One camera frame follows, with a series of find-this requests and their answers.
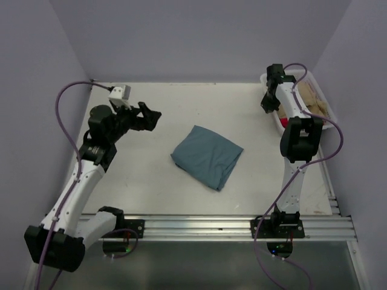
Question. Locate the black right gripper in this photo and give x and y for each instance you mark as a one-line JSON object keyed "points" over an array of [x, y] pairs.
{"points": [[269, 107]]}

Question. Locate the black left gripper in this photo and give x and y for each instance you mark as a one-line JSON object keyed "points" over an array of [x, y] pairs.
{"points": [[141, 123]]}

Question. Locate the blue t shirt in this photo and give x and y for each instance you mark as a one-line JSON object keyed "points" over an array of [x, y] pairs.
{"points": [[207, 156]]}

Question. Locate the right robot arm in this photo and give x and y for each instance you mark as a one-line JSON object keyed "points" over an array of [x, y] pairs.
{"points": [[299, 144]]}

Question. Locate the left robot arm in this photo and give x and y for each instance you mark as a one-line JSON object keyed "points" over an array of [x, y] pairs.
{"points": [[60, 241]]}

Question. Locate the red t shirt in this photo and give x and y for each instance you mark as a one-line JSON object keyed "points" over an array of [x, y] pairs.
{"points": [[284, 122]]}

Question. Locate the beige t shirt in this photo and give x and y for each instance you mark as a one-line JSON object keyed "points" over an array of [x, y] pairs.
{"points": [[310, 99]]}

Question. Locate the white plastic laundry basket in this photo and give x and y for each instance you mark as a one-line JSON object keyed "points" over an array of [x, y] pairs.
{"points": [[309, 78]]}

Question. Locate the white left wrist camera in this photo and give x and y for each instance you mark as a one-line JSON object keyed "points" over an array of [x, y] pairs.
{"points": [[119, 96]]}

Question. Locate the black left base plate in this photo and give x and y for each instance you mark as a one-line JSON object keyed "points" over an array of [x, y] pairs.
{"points": [[136, 225]]}

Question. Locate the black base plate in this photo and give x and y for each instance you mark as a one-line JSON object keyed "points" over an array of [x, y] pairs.
{"points": [[136, 225], [284, 231]]}

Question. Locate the aluminium mounting rail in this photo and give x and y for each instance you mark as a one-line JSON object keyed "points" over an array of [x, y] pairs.
{"points": [[177, 207]]}

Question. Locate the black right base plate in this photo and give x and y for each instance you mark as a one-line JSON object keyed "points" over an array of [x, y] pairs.
{"points": [[284, 231]]}

